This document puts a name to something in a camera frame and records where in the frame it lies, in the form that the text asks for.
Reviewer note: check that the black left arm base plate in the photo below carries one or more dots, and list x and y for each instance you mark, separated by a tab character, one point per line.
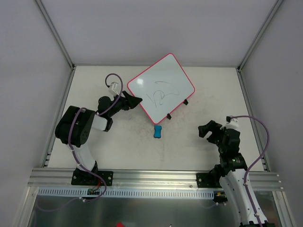
84	178

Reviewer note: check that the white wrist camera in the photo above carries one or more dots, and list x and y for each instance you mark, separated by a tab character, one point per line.
231	122
113	89

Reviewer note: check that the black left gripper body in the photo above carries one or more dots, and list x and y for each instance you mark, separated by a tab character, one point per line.
126	102

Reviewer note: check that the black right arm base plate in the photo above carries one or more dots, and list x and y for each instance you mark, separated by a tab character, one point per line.
207	180

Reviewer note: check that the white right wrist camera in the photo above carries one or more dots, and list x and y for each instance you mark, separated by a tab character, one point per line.
231	122

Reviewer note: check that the blue whiteboard eraser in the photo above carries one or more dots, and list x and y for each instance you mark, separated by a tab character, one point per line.
157	131

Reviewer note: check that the aluminium front rail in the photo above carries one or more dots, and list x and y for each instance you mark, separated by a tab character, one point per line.
149	179

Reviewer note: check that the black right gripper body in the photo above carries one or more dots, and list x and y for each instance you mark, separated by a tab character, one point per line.
215	133

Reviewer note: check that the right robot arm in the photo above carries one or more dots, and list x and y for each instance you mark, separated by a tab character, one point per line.
232	175

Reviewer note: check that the red object at bottom edge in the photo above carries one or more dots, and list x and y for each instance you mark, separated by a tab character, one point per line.
120	224

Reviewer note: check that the grey slotted cable duct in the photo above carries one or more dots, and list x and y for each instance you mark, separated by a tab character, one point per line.
128	193

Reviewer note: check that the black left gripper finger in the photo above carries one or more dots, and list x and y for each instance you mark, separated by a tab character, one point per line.
128	97
132	103

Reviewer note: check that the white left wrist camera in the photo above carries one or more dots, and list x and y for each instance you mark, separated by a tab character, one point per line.
113	89

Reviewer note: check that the aluminium frame post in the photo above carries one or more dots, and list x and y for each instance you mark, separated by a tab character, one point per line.
277	5
42	9

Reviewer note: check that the left aluminium frame post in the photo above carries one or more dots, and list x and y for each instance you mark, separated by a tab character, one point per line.
42	9

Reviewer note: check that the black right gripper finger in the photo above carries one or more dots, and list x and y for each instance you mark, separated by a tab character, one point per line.
215	137
211	126

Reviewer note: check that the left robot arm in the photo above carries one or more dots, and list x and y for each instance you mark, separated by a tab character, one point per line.
74	127

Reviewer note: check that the right aluminium frame post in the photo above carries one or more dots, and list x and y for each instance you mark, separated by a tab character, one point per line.
277	5

